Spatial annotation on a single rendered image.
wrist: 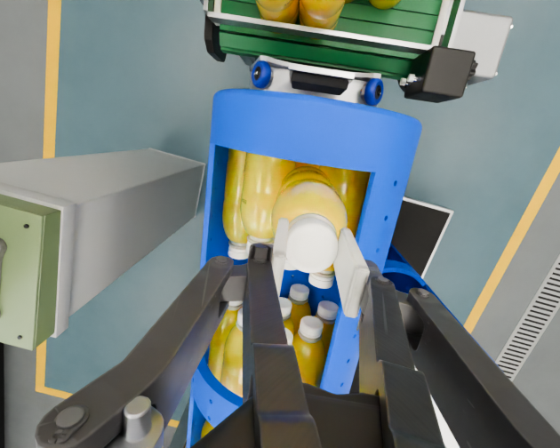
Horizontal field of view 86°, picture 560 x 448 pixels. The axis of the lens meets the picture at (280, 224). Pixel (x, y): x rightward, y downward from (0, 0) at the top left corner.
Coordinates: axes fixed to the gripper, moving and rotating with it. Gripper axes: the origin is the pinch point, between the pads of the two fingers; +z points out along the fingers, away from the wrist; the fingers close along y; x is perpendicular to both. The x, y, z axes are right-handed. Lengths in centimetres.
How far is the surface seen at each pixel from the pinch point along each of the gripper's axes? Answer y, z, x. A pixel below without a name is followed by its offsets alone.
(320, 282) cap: 4.7, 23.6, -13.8
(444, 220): 72, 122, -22
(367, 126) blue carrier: 4.4, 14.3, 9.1
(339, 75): 2.2, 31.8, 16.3
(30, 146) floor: -141, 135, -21
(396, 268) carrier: 37, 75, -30
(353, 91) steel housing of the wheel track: 6.5, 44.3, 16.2
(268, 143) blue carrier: -5.2, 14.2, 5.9
